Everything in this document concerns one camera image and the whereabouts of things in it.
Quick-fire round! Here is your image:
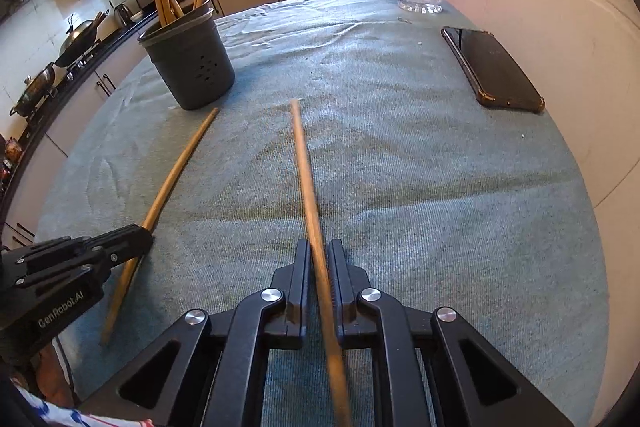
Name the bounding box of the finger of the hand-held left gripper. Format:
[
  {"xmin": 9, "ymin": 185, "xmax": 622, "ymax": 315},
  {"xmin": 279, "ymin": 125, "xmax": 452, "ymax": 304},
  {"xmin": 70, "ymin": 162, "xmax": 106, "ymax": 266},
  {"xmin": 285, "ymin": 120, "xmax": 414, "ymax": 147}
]
[{"xmin": 87, "ymin": 223, "xmax": 154, "ymax": 277}]

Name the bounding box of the black smartphone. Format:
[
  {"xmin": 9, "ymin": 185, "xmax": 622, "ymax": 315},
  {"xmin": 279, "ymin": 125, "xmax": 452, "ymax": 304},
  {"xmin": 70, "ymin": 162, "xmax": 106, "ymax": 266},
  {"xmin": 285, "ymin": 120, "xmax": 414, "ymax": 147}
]
[{"xmin": 441, "ymin": 26, "xmax": 546, "ymax": 114}]

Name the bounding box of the dark kettle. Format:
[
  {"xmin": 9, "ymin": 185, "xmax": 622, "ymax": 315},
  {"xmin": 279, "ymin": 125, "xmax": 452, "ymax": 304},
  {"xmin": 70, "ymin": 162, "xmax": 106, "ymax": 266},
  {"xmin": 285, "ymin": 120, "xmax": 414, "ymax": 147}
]
[{"xmin": 114, "ymin": 2, "xmax": 136, "ymax": 28}]

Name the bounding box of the grey-green table cloth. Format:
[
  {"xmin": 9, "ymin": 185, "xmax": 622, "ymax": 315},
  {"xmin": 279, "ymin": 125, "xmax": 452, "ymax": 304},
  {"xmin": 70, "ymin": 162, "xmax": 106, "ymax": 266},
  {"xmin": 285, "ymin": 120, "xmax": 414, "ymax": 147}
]
[{"xmin": 32, "ymin": 0, "xmax": 611, "ymax": 427}]

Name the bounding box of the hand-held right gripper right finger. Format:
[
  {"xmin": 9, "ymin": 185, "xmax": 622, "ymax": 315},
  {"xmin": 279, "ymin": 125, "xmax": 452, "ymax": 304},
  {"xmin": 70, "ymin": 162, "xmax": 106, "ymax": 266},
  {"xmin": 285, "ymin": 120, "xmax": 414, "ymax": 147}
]
[{"xmin": 327, "ymin": 239, "xmax": 576, "ymax": 427}]

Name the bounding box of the dark grey utensil holder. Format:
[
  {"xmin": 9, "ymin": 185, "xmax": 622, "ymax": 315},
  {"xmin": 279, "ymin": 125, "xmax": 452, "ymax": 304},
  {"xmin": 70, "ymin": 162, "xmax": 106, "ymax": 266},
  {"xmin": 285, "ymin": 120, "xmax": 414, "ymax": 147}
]
[{"xmin": 137, "ymin": 0, "xmax": 236, "ymax": 112}]

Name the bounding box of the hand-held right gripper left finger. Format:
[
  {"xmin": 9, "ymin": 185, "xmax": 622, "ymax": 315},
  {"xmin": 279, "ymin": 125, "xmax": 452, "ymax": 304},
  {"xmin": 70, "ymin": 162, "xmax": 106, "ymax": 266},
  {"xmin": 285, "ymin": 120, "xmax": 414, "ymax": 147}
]
[{"xmin": 75, "ymin": 238, "xmax": 315, "ymax": 427}]

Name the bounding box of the long wooden chopstick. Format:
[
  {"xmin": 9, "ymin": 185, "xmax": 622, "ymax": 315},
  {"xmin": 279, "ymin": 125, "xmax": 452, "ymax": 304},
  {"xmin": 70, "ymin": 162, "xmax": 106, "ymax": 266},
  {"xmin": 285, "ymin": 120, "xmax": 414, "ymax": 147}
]
[
  {"xmin": 290, "ymin": 98, "xmax": 353, "ymax": 427},
  {"xmin": 99, "ymin": 107, "xmax": 221, "ymax": 347}
]

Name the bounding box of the person's left forearm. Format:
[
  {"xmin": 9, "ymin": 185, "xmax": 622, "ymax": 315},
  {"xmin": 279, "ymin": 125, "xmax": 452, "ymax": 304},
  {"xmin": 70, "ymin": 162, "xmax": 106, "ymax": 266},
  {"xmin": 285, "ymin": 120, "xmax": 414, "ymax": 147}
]
[{"xmin": 10, "ymin": 339, "xmax": 78, "ymax": 408}]

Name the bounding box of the person's printed white clothing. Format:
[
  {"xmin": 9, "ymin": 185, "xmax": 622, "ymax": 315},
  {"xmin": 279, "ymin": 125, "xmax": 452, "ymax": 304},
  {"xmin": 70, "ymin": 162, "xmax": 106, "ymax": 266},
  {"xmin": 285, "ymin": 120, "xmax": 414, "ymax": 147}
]
[{"xmin": 0, "ymin": 382, "xmax": 153, "ymax": 427}]

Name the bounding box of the metal cooking pot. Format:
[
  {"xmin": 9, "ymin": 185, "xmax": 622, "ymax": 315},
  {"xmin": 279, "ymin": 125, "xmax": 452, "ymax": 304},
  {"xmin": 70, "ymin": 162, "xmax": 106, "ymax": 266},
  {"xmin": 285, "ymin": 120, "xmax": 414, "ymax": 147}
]
[{"xmin": 10, "ymin": 62, "xmax": 58, "ymax": 118}]

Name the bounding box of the dark metal wok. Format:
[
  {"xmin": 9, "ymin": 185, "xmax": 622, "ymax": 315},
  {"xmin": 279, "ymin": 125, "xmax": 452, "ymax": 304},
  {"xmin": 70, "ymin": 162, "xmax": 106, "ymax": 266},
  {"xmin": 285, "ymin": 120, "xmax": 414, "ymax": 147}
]
[{"xmin": 52, "ymin": 12, "xmax": 111, "ymax": 68}]

